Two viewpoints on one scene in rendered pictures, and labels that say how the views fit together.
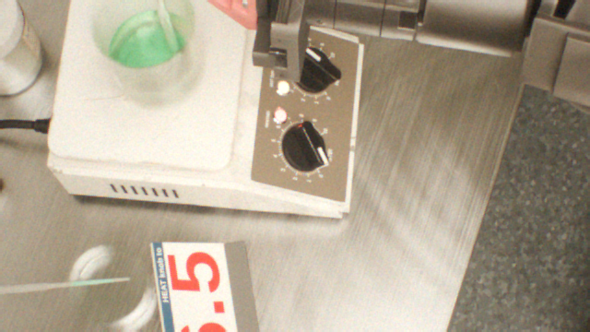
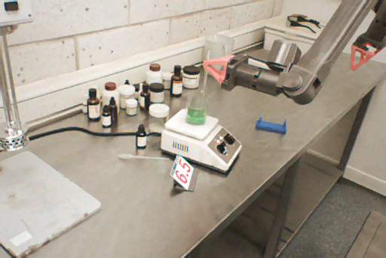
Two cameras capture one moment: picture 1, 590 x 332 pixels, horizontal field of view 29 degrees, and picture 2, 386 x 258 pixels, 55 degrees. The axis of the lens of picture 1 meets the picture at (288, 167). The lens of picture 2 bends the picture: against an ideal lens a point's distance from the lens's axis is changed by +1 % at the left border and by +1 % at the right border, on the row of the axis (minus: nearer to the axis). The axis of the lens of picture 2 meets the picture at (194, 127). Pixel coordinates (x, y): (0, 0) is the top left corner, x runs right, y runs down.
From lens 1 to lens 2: 0.64 m
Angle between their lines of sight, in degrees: 44
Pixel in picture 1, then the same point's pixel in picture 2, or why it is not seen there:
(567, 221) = not seen: outside the picture
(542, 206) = not seen: outside the picture
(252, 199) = (205, 154)
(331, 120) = (229, 150)
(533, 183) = not seen: outside the picture
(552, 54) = (283, 79)
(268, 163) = (212, 145)
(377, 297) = (228, 188)
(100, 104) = (179, 122)
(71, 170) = (166, 133)
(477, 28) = (269, 80)
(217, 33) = (210, 121)
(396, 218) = (238, 177)
